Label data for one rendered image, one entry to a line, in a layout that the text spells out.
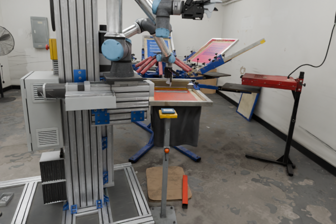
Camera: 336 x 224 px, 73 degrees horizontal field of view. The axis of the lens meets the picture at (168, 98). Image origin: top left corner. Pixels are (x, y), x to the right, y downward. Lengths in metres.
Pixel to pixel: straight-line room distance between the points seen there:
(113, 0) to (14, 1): 6.08
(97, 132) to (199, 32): 5.45
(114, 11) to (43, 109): 0.76
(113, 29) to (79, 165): 1.01
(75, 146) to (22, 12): 5.77
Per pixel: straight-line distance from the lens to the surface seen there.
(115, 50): 1.27
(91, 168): 1.83
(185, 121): 2.08
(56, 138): 1.67
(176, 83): 2.49
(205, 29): 6.81
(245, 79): 2.80
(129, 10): 6.58
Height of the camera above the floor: 1.49
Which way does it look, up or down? 14 degrees down
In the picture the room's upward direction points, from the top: 3 degrees clockwise
